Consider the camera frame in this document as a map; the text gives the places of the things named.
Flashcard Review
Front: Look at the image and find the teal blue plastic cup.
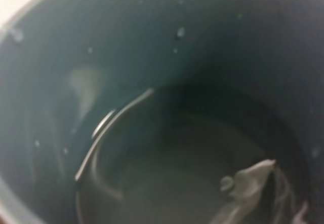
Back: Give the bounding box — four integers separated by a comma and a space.
1, 0, 323, 223

